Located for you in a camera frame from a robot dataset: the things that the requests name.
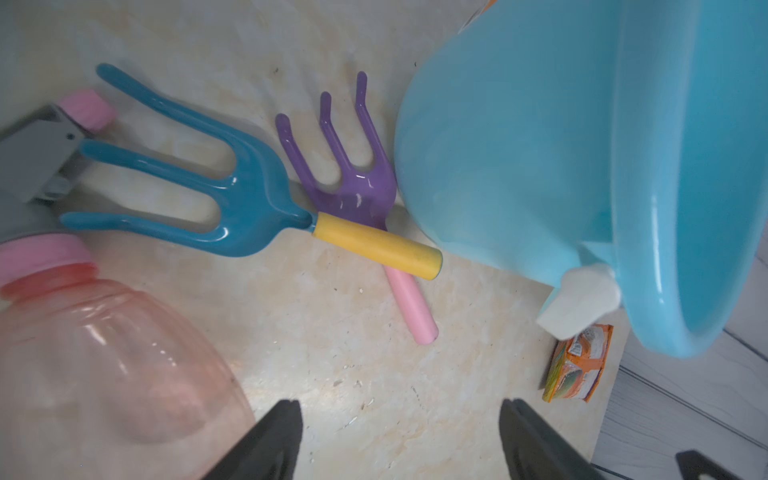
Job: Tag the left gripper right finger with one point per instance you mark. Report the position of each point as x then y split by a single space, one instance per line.
534 450

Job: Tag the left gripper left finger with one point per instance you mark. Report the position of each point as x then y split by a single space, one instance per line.
269 450

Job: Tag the teal fork yellow handle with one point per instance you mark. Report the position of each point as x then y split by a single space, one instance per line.
254 200

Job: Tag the orange seed packet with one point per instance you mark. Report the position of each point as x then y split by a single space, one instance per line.
577 364

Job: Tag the pink spray bottle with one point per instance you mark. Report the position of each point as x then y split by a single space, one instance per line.
98 380

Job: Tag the light blue plastic bucket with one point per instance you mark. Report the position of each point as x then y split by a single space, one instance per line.
613 150

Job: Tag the purple rake pink handle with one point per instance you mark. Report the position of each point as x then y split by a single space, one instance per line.
365 198

